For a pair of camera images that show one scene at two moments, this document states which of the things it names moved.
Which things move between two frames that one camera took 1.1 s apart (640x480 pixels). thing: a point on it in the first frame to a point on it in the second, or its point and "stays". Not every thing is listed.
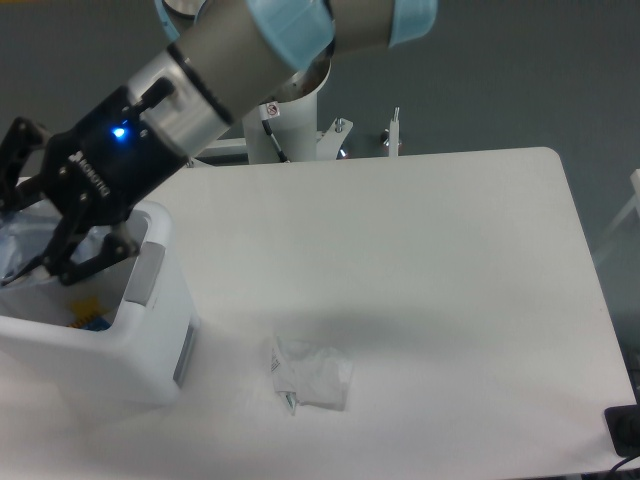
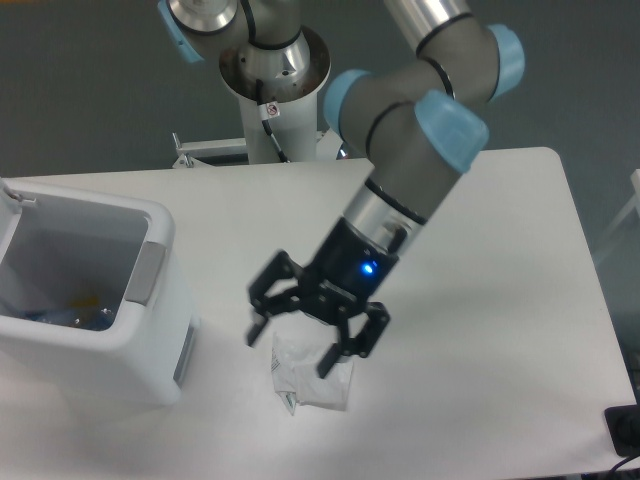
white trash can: (123, 334) stays
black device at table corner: (623, 424) stays
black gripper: (105, 169) to (348, 270)
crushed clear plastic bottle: (24, 236) to (99, 318)
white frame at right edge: (635, 202) stays
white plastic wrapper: (309, 375) stays
